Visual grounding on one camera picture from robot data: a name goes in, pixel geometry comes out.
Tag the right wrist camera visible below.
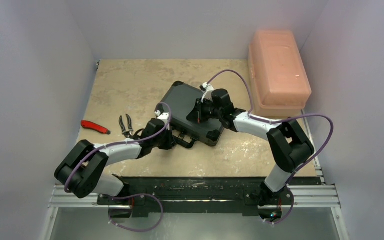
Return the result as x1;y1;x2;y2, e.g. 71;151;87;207
199;82;215;103

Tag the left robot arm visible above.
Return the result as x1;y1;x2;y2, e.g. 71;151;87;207
54;113;176;205

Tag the pink plastic storage box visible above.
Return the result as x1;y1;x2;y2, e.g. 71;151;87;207
248;30;312;118

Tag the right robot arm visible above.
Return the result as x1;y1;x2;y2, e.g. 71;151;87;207
186;89;315;206

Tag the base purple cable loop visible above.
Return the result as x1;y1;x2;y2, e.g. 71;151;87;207
108;194;165;233

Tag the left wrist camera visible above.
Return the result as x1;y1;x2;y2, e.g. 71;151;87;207
154;110;171;123

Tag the black poker set case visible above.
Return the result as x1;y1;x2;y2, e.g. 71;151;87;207
161;81;224;149

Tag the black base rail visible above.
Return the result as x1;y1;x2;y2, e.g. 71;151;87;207
47;177;342;220

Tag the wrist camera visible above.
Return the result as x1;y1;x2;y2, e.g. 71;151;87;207
154;110;171;123
199;82;215;103

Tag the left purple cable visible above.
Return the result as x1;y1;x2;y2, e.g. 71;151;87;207
63;101;173;194

